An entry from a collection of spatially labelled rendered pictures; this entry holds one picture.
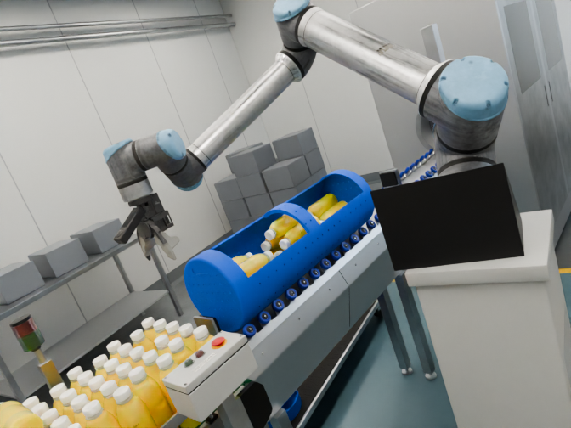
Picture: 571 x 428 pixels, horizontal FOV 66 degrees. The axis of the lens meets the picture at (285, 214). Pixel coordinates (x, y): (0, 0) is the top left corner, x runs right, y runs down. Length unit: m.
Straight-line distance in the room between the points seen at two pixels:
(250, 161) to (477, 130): 4.25
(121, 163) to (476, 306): 1.01
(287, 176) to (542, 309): 4.07
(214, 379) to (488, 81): 0.92
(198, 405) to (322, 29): 1.03
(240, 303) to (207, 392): 0.38
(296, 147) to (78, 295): 2.86
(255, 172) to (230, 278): 3.90
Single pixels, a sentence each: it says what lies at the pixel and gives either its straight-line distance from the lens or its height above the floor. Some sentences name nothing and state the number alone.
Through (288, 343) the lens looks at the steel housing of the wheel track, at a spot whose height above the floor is 0.84.
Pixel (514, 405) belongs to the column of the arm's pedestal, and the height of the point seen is 0.70.
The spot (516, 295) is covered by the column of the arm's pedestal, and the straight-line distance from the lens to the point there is 1.16.
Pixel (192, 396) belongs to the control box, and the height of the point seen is 1.07.
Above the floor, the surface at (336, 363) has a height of 0.15.
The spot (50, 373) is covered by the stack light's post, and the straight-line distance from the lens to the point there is 1.67.
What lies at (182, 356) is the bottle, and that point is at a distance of 1.28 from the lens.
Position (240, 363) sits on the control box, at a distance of 1.16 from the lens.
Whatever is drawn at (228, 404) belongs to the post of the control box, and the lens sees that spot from 1.20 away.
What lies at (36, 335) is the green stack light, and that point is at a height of 1.19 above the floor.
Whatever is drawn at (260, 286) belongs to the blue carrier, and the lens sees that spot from 1.45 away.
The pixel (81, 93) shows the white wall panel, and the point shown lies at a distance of 5.41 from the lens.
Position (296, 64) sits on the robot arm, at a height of 1.70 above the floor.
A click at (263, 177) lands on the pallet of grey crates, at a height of 0.85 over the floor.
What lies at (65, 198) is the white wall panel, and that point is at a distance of 5.00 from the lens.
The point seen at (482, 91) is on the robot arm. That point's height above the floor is 1.48.
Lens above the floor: 1.61
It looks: 14 degrees down
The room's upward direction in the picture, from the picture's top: 20 degrees counter-clockwise
